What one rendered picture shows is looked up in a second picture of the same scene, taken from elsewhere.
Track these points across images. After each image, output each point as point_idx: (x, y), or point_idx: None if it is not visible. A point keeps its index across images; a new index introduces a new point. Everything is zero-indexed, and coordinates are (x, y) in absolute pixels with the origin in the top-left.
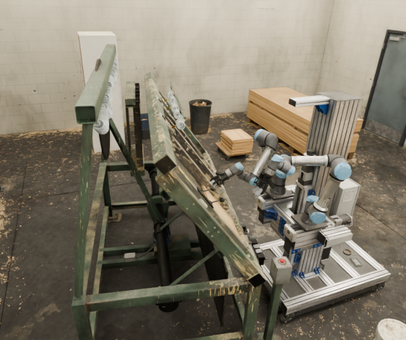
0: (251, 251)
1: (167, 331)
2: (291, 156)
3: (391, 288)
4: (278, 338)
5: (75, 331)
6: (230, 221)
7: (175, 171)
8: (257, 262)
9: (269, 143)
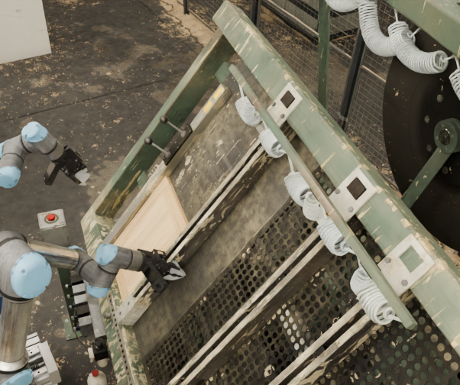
0: (97, 244)
1: (226, 319)
2: None
3: None
4: (59, 331)
5: (352, 302)
6: (129, 287)
7: (226, 87)
8: (89, 241)
9: (17, 233)
